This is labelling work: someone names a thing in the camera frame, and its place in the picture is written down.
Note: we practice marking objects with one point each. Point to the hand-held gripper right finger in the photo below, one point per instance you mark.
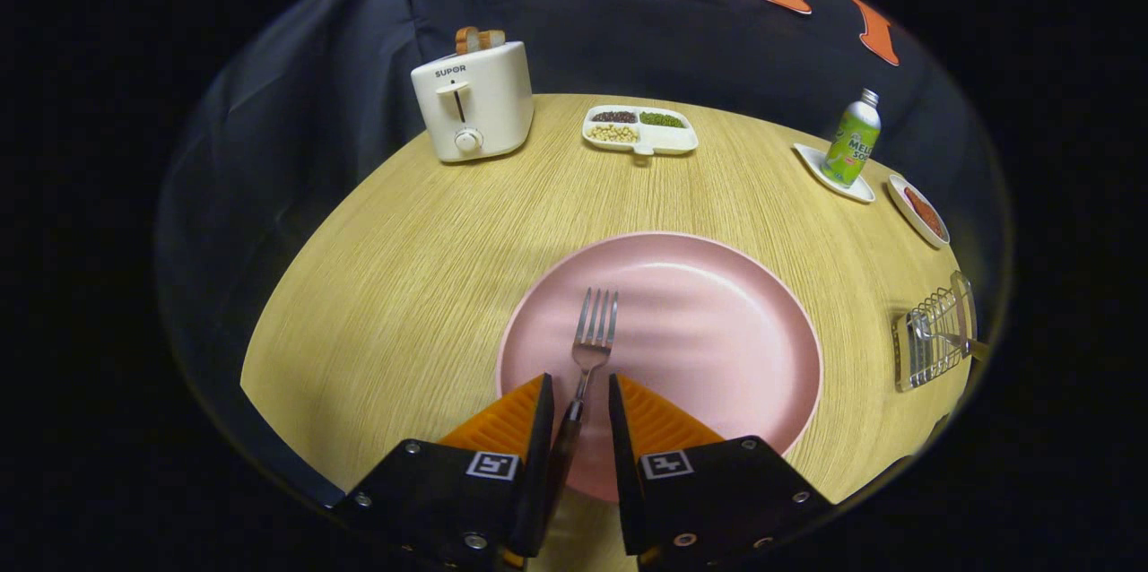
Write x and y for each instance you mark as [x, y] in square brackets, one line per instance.
[625, 464]

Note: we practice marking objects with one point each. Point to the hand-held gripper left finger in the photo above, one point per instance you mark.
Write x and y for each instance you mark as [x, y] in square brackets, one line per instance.
[536, 464]

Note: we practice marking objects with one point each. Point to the pink round plate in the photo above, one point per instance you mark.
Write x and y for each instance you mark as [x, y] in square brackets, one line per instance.
[700, 330]

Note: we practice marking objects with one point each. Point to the white divided snack dish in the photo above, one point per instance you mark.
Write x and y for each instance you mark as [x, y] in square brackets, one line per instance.
[668, 140]

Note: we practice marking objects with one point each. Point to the pile of yellow soybeans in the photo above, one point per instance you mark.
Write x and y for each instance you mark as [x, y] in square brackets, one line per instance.
[613, 134]

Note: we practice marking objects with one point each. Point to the pile of green beans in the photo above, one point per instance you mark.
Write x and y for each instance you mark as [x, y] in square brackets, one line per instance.
[662, 119]

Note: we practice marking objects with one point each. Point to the pile of dark red beans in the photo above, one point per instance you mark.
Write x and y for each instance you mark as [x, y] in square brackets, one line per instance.
[613, 116]

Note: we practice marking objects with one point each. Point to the white square coaster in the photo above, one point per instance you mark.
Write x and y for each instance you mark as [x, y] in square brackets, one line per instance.
[812, 158]

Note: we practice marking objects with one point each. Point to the white toaster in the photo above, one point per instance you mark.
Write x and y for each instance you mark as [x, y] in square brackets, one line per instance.
[489, 97]

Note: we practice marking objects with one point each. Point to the white round food plate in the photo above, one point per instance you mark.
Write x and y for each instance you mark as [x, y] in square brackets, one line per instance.
[897, 195]

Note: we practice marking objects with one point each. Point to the green soda bottle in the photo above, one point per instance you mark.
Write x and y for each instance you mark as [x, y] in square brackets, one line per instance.
[850, 146]

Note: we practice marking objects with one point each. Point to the brown meat piece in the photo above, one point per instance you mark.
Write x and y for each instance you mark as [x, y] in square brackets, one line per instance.
[924, 213]

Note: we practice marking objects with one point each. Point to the black backdrop cloth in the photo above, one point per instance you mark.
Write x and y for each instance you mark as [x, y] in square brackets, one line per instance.
[314, 106]

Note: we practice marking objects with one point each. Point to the brown toast slice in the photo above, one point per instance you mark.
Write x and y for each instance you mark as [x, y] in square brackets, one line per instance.
[493, 39]
[466, 39]

